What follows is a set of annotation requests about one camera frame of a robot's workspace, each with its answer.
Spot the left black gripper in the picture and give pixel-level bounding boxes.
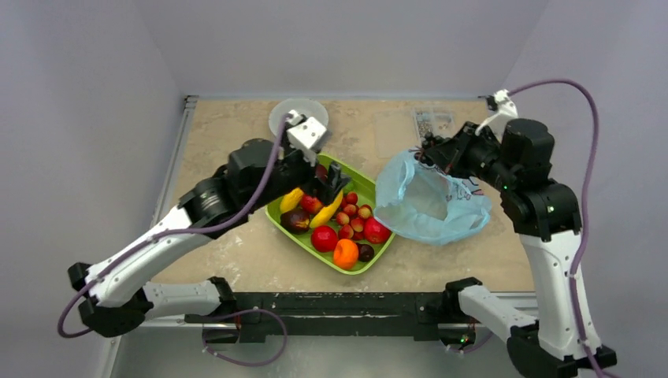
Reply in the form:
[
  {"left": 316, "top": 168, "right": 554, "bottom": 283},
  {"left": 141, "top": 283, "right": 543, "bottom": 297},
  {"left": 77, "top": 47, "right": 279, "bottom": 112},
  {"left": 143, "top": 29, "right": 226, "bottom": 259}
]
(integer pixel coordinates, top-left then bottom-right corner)
[{"left": 248, "top": 124, "right": 350, "bottom": 212}]

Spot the red fake peach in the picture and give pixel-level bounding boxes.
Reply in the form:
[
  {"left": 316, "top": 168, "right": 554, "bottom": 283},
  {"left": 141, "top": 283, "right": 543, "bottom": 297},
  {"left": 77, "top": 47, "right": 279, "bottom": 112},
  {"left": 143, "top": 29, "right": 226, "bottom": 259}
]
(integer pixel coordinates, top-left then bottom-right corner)
[{"left": 299, "top": 195, "right": 324, "bottom": 215}]

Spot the dark red yellow fake fruit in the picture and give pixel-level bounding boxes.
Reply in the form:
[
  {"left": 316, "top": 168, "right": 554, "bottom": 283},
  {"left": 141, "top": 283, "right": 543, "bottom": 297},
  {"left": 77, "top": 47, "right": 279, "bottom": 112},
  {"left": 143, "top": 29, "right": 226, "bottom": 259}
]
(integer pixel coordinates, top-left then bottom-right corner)
[{"left": 280, "top": 208, "right": 311, "bottom": 235}]

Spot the red fake pomegranate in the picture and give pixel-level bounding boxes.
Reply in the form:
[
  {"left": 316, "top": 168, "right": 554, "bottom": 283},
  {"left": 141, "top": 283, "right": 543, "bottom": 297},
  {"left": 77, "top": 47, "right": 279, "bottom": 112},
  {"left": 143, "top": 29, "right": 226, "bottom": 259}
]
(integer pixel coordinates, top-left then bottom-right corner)
[{"left": 310, "top": 225, "right": 339, "bottom": 253}]

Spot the red fake apple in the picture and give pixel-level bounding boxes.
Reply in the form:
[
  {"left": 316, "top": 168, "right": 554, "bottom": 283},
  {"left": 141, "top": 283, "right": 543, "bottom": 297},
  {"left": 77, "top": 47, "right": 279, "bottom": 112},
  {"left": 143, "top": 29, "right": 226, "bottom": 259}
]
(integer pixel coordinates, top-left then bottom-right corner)
[{"left": 363, "top": 217, "right": 392, "bottom": 244}]

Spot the orange fake fruit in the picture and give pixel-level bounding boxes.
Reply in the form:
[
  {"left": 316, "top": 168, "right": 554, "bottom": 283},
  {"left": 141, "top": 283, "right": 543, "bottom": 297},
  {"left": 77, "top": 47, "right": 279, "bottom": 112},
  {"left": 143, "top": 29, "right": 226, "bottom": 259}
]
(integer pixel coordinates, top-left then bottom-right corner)
[{"left": 332, "top": 239, "right": 359, "bottom": 270}]

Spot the light blue plastic bag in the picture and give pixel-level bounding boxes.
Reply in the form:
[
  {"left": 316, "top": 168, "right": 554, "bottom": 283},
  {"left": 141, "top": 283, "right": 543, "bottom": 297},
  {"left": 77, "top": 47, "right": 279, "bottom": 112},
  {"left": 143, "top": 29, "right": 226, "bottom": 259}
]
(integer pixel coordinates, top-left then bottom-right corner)
[{"left": 373, "top": 150, "right": 492, "bottom": 246}]

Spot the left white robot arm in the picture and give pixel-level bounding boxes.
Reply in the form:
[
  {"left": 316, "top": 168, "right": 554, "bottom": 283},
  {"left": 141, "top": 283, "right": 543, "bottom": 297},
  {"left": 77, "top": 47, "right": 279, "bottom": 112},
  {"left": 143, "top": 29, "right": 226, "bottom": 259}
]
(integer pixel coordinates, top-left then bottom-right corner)
[{"left": 68, "top": 139, "right": 350, "bottom": 338}]

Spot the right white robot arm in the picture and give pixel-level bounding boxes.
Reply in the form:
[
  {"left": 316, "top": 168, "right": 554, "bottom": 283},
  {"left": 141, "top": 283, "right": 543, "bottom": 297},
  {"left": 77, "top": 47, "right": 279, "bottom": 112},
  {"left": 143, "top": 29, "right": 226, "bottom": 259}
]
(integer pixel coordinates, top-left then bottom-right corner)
[{"left": 417, "top": 119, "right": 618, "bottom": 377}]

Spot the red fake cherry bunch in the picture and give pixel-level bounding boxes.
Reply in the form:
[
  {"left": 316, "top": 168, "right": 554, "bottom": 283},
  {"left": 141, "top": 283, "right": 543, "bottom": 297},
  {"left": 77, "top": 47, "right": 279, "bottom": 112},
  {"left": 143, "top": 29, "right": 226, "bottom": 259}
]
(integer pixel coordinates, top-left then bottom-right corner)
[{"left": 333, "top": 191, "right": 373, "bottom": 241}]

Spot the yellow fake corn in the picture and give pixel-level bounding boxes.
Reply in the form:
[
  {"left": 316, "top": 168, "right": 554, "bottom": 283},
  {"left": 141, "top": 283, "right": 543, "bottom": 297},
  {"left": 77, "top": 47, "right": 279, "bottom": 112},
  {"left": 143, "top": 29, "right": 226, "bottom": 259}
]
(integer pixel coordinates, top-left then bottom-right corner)
[{"left": 279, "top": 187, "right": 305, "bottom": 214}]

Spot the dark brown fake fig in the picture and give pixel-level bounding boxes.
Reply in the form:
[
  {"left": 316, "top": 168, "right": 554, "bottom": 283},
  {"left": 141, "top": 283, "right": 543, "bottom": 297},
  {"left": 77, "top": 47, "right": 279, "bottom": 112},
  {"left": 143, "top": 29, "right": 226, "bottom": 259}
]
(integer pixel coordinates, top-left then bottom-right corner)
[{"left": 357, "top": 243, "right": 375, "bottom": 263}]

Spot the green plastic tray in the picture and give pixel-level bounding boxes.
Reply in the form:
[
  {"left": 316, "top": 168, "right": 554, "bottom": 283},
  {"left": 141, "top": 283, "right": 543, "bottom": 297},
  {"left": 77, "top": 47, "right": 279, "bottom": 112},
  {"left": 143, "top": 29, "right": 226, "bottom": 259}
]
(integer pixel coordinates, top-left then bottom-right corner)
[{"left": 265, "top": 154, "right": 395, "bottom": 275}]

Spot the white filament spool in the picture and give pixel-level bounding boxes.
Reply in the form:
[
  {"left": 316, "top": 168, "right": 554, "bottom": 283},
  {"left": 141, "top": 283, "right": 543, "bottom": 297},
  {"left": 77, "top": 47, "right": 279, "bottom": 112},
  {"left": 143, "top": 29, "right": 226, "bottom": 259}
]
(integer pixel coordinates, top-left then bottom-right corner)
[{"left": 268, "top": 98, "right": 329, "bottom": 136}]

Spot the clear screw organizer box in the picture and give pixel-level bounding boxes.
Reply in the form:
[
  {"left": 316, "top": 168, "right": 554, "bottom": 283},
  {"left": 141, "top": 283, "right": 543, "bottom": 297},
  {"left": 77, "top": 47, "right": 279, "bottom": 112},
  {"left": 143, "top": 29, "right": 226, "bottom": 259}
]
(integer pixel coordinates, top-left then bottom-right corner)
[{"left": 372, "top": 107, "right": 458, "bottom": 160}]

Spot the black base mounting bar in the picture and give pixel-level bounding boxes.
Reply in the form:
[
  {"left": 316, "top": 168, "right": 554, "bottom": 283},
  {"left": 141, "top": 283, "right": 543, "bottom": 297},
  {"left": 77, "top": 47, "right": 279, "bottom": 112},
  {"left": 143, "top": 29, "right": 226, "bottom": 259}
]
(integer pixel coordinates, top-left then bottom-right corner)
[{"left": 185, "top": 291, "right": 497, "bottom": 347}]

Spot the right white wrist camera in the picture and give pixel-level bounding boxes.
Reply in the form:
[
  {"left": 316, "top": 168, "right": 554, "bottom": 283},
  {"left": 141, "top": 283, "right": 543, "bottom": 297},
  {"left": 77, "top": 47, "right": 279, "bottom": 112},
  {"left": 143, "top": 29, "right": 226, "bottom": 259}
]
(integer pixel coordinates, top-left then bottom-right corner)
[{"left": 474, "top": 89, "right": 518, "bottom": 141}]

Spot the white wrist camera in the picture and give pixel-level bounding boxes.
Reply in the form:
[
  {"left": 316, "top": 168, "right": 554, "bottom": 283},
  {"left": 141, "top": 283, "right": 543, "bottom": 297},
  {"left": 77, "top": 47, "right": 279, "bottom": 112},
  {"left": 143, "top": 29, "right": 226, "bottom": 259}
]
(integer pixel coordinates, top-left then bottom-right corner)
[
  {"left": 285, "top": 110, "right": 331, "bottom": 167},
  {"left": 474, "top": 89, "right": 518, "bottom": 141}
]

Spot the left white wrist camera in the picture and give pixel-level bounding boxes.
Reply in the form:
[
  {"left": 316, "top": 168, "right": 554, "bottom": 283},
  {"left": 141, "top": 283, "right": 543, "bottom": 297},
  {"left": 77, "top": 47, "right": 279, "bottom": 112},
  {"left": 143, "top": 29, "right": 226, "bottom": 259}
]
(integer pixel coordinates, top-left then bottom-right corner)
[{"left": 285, "top": 110, "right": 331, "bottom": 167}]

